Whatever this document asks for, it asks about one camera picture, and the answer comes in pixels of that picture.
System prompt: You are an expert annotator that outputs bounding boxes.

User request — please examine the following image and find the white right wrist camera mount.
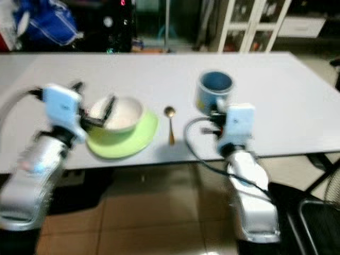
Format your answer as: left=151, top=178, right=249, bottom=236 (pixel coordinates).
left=222, top=102, right=257, bottom=150

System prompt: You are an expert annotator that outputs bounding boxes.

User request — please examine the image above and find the wire fan guard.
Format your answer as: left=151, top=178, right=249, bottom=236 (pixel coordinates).
left=323, top=169, right=340, bottom=214

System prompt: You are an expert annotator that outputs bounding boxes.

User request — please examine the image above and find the white drawer unit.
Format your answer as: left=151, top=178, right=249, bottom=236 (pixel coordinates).
left=276, top=15, right=328, bottom=38

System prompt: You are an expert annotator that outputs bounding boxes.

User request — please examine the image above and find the gold metal spoon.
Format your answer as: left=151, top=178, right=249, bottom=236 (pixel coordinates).
left=163, top=106, right=177, bottom=146

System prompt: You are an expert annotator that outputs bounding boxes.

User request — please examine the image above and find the green round plate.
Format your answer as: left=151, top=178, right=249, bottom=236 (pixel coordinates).
left=86, top=109, right=160, bottom=159

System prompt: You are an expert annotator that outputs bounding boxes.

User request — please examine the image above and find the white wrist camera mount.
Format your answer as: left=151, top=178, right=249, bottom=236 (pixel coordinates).
left=222, top=102, right=257, bottom=150
left=42, top=83, right=89, bottom=145

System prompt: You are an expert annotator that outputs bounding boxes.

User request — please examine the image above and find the black appliance with lights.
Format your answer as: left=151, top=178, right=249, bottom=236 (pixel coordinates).
left=100, top=0, right=137, bottom=54

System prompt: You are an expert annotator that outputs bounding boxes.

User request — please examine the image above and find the black chair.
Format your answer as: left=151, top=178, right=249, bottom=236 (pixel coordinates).
left=268, top=153, right=340, bottom=255

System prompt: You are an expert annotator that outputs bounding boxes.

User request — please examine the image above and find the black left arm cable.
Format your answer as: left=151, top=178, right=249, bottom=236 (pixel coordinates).
left=0, top=87, right=47, bottom=141

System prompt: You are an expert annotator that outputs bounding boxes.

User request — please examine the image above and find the blue ceramic mug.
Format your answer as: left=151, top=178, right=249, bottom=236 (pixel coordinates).
left=195, top=70, right=236, bottom=115

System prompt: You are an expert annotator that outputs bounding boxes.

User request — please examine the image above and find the white glass-door cabinet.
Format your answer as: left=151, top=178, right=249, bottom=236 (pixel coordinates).
left=207, top=0, right=293, bottom=54

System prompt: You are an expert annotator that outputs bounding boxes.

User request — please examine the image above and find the blue fabric bag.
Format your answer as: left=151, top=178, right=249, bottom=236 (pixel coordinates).
left=23, top=0, right=86, bottom=49

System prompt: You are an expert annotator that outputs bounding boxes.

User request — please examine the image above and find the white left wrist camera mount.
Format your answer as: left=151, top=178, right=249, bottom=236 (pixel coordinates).
left=42, top=83, right=89, bottom=145

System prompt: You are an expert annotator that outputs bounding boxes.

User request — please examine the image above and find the white ceramic bowl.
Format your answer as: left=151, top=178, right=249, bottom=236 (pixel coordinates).
left=87, top=95, right=146, bottom=134

